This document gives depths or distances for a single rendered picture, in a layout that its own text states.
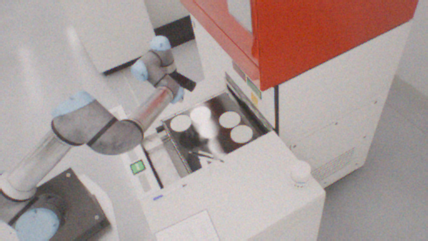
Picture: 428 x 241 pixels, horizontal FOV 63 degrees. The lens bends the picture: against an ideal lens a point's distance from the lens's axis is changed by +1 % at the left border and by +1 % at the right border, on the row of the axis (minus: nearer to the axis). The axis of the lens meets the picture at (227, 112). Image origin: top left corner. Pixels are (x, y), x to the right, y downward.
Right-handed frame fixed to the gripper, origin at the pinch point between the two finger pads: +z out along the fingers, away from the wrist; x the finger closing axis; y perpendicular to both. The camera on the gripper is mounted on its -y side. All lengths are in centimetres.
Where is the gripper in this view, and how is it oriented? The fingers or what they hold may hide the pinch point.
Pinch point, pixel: (182, 100)
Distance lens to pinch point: 163.2
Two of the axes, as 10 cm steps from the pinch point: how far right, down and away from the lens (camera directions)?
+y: -9.6, -1.4, 2.6
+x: -2.7, 7.5, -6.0
